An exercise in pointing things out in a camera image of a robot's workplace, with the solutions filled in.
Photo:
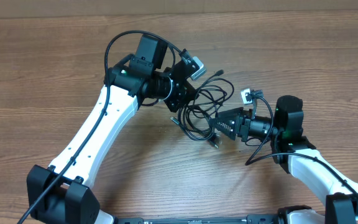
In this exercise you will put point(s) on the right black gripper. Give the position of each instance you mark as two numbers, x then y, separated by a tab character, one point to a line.
244	116

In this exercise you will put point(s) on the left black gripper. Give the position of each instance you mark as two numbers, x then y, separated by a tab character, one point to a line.
186	92

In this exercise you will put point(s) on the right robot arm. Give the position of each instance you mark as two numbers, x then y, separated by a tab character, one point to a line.
297	157

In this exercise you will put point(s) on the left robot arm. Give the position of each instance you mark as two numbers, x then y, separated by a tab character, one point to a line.
158	70

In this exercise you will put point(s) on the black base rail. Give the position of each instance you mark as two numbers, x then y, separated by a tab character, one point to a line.
249	219

